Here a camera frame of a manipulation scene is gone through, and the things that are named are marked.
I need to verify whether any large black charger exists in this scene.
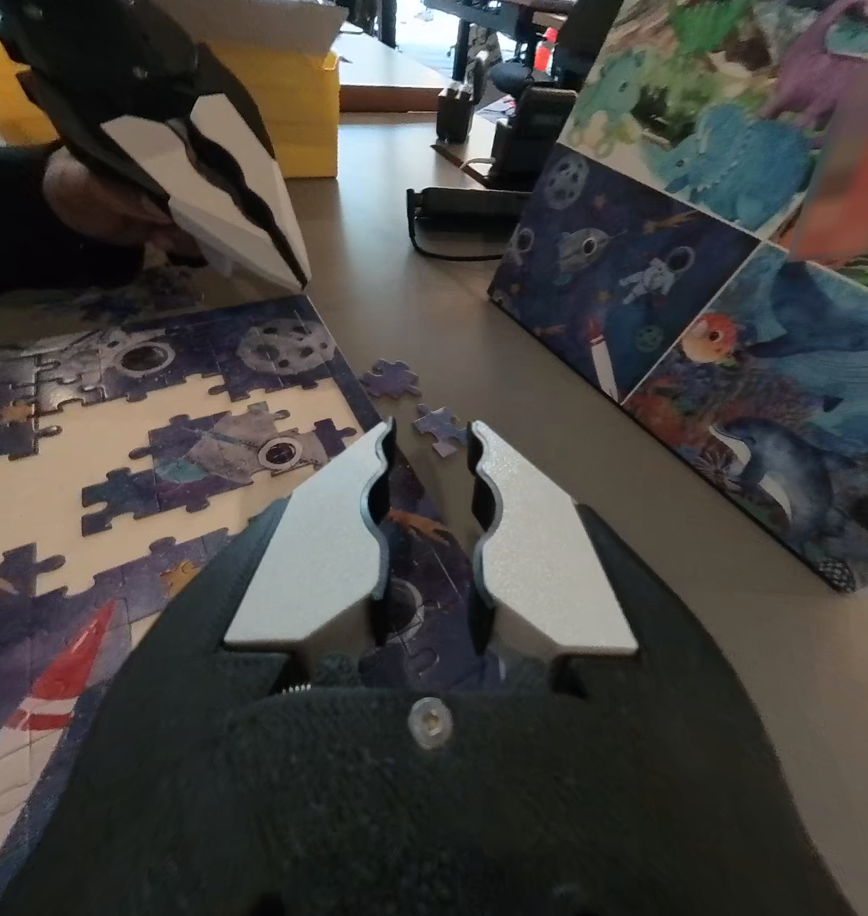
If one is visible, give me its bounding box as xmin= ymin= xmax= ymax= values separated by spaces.
xmin=491 ymin=86 xmax=579 ymax=192

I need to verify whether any person's left hand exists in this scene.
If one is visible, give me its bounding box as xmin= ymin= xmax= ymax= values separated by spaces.
xmin=43 ymin=145 xmax=207 ymax=266

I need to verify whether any small black charger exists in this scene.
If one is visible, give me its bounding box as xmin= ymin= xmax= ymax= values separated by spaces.
xmin=437 ymin=81 xmax=475 ymax=144

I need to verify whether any black cable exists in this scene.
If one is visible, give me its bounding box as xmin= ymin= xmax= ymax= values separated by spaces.
xmin=407 ymin=189 xmax=508 ymax=261

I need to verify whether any yellow box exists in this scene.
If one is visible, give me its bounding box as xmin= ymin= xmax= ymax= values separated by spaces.
xmin=0 ymin=32 xmax=342 ymax=178

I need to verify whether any dark desk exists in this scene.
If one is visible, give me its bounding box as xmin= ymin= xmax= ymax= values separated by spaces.
xmin=423 ymin=0 xmax=578 ymax=84

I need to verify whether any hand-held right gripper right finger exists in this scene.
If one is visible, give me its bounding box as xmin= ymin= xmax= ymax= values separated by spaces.
xmin=468 ymin=420 xmax=640 ymax=677

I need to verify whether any black bar device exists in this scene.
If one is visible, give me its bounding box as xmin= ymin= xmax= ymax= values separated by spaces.
xmin=405 ymin=187 xmax=531 ymax=234

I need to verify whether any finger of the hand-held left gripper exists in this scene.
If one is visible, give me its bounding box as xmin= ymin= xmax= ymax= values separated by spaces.
xmin=189 ymin=88 xmax=314 ymax=287
xmin=101 ymin=114 xmax=306 ymax=292

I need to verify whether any colourful printed puzzle box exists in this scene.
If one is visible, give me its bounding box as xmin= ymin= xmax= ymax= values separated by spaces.
xmin=487 ymin=0 xmax=868 ymax=595

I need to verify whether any blue jigsaw puzzle piece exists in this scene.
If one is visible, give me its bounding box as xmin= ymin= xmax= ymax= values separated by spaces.
xmin=358 ymin=358 xmax=422 ymax=400
xmin=412 ymin=404 xmax=472 ymax=459

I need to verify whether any space jigsaw puzzle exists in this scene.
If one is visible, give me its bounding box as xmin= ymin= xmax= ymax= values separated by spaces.
xmin=0 ymin=293 xmax=506 ymax=903

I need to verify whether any person's left forearm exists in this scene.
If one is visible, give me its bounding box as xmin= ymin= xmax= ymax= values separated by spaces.
xmin=0 ymin=139 xmax=150 ymax=298

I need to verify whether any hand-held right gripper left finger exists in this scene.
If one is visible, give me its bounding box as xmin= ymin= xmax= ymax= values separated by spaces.
xmin=222 ymin=418 xmax=399 ymax=656

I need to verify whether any wooden table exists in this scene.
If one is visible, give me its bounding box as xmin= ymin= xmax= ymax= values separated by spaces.
xmin=330 ymin=32 xmax=463 ymax=113

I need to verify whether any black office chair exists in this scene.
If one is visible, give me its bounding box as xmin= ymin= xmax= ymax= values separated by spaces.
xmin=477 ymin=0 xmax=624 ymax=97

